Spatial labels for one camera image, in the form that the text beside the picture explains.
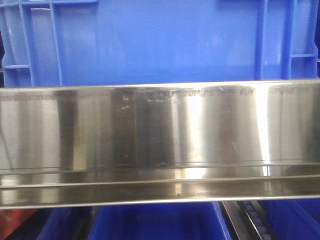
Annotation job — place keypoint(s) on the dark blue bin lower right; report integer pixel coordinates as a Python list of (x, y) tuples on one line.
[(296, 219)]

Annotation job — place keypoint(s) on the stainless steel shelf rail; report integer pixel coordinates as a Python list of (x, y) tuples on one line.
[(159, 143)]

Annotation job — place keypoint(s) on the white roller track strip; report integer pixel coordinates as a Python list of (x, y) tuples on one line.
[(256, 224)]

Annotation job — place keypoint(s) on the light blue plastic crate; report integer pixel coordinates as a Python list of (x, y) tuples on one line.
[(122, 42)]

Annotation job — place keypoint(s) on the dark blue bin lower left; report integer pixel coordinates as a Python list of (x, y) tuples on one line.
[(62, 223)]

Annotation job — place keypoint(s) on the steel divider rail lower left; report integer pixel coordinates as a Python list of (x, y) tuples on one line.
[(237, 221)]

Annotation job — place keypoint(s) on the dark blue bin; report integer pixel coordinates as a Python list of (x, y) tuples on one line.
[(296, 219), (161, 221), (62, 223)]

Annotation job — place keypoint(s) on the dark blue bin lower centre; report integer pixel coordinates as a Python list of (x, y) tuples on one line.
[(161, 221)]

